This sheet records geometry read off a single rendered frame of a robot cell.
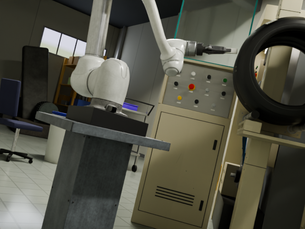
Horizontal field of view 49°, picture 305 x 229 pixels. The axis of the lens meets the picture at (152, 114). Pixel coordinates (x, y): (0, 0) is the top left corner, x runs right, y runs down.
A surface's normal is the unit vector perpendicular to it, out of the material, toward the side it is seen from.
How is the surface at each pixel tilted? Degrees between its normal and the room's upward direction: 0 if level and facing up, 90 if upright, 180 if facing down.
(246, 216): 90
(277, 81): 90
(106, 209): 90
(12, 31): 90
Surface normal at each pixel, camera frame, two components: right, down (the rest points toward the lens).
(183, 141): -0.15, -0.08
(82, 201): 0.57, 0.09
